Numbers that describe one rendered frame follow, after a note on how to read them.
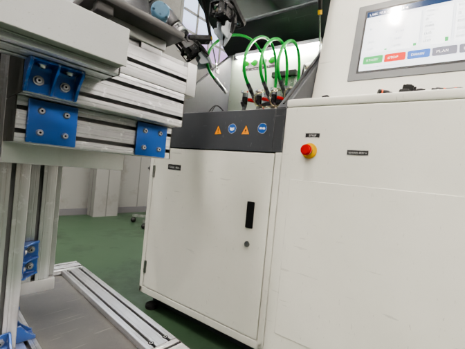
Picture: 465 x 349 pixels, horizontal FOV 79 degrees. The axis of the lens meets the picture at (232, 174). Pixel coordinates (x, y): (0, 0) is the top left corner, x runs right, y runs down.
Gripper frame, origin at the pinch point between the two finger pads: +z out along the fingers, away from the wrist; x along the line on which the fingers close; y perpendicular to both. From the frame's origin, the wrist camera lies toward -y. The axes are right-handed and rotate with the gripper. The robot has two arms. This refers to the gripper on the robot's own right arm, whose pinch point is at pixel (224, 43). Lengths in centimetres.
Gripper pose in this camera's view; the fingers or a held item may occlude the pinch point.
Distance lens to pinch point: 124.8
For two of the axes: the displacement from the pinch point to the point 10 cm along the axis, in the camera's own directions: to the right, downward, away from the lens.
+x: 8.2, 0.9, -5.7
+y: -5.6, -0.4, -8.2
